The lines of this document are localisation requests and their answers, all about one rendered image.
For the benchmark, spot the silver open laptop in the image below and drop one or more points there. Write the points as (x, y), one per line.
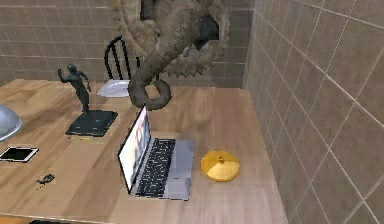
(173, 170)

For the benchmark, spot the wooden desk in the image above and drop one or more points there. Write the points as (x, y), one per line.
(226, 133)

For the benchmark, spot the yellow round dome lid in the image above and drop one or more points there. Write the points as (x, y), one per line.
(220, 166)

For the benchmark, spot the grey elephant head sculpture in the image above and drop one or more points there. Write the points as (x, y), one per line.
(173, 43)

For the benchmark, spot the black spindle-back chair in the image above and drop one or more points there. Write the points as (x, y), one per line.
(116, 87)

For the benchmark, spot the dark human figure statue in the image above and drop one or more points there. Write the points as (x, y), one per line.
(90, 122)

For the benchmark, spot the small black keys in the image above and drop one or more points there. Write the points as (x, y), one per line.
(46, 180)

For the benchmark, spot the white tablet with black screen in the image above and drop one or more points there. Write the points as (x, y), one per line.
(18, 154)

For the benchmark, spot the silver dome lamp shade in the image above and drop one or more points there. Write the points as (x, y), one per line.
(7, 124)

